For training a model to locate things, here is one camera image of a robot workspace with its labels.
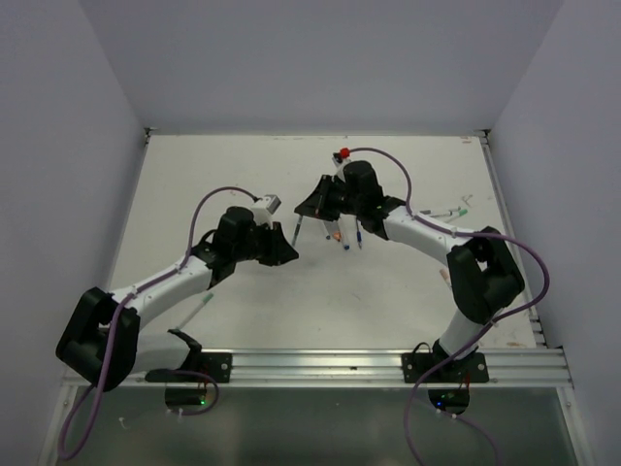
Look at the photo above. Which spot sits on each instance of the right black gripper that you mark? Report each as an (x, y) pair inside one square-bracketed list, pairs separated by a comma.
[(316, 204)]

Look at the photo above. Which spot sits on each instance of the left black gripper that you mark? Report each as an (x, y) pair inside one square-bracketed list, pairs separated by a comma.
[(280, 250)]

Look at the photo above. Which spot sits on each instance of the orange capped marker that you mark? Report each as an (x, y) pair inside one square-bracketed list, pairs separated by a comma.
[(333, 230)]

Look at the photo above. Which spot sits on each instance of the dark blue ballpoint pen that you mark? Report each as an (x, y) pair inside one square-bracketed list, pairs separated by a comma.
[(359, 239)]

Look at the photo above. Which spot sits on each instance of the dark blue capped marker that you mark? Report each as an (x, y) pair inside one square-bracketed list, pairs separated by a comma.
[(344, 241)]

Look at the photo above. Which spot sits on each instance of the black pen near left arm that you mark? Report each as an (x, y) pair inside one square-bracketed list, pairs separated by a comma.
[(297, 231)]

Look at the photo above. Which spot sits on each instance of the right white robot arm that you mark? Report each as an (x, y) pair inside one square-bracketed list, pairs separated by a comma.
[(483, 274)]

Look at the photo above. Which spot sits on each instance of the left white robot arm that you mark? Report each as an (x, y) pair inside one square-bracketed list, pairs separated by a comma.
[(103, 341)]

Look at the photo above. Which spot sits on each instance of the green capped marker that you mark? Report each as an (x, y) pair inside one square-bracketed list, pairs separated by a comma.
[(449, 212), (196, 310)]

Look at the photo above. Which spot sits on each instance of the green capped marker upper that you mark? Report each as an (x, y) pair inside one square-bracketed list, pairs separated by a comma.
[(449, 212)]

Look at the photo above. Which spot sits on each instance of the pink ended marker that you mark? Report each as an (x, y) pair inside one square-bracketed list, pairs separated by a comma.
[(445, 276)]

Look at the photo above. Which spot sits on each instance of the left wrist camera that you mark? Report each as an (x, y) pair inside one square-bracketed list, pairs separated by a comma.
[(264, 208)]

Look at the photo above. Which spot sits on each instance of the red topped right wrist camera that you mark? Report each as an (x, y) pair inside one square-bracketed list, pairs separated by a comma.
[(341, 157)]

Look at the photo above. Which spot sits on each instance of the aluminium mounting rail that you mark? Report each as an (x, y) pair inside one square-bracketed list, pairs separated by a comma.
[(522, 368)]

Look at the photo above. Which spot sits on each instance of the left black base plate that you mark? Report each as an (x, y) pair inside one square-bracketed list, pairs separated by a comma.
[(215, 364)]

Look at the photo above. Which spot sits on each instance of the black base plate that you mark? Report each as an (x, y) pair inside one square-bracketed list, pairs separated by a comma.
[(472, 368), (215, 364)]

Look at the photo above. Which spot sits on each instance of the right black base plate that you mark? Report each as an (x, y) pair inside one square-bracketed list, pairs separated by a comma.
[(472, 368)]

